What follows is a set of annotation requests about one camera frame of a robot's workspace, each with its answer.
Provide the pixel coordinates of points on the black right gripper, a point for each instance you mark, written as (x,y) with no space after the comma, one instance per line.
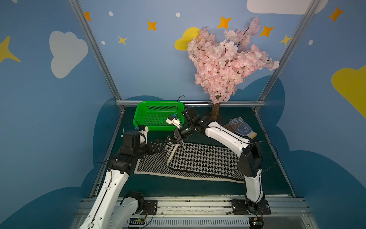
(177,136)

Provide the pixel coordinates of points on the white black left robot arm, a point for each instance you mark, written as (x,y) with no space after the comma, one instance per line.
(102,214)

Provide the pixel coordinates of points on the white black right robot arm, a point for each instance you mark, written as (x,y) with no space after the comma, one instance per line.
(250,155)

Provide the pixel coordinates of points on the aluminium front rail track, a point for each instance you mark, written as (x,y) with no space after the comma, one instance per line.
(213,212)

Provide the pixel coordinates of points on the aluminium frame rail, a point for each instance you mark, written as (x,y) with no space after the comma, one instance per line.
(255,105)

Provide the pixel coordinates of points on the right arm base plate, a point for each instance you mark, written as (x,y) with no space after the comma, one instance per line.
(245,207)

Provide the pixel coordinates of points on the brown plastic slotted scoop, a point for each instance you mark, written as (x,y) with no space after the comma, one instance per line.
(229,127)

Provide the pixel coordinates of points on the black white knitted scarf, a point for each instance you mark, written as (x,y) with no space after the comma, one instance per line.
(192,162)

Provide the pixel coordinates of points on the blue dotted work glove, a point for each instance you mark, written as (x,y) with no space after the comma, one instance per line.
(242,128)

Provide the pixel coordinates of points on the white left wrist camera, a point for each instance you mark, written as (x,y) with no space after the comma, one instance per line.
(143,131)

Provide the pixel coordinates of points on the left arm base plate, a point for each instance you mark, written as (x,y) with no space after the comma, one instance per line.
(149,207)

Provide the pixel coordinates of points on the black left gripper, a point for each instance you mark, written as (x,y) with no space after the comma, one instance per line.
(154,147)

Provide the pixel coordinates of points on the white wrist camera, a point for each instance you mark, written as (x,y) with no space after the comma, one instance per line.
(173,120)
(143,131)

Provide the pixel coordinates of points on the pink cherry blossom tree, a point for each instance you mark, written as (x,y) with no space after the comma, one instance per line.
(222,66)

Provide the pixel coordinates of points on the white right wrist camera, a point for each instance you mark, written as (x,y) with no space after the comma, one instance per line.
(173,120)

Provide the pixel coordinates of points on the green plastic basket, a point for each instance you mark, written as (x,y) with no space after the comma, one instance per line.
(154,114)

